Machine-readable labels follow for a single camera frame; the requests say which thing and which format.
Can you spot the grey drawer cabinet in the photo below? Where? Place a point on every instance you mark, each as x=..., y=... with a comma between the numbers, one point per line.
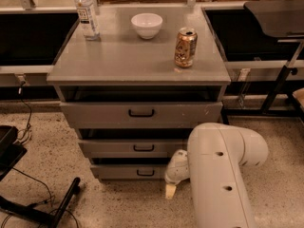
x=123, y=67

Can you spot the gold soda can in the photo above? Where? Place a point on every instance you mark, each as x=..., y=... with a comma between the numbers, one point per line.
x=185, y=47

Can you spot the black stand on floor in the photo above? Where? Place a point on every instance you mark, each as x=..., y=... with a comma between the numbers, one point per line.
x=14, y=202

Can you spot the white ceramic bowl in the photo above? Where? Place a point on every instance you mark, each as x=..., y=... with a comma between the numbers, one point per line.
x=146, y=25

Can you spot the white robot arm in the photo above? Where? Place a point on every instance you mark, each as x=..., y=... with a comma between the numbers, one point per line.
x=212, y=160

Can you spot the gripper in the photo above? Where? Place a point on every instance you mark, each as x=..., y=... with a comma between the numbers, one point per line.
x=176, y=172

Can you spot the grey drawer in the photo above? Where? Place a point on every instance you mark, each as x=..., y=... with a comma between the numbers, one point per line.
x=140, y=115
x=128, y=172
x=164, y=148

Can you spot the grey bottom drawer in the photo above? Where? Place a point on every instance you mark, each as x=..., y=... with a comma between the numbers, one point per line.
x=128, y=172

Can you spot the black chair with stand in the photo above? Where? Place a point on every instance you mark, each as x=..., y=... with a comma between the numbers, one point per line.
x=283, y=20

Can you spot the grey top drawer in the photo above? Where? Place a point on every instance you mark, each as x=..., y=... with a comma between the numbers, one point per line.
x=140, y=115

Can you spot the grey middle drawer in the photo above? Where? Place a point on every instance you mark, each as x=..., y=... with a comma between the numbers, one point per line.
x=164, y=148

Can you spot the clear plastic water bottle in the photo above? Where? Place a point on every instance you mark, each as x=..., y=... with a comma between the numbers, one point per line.
x=88, y=19

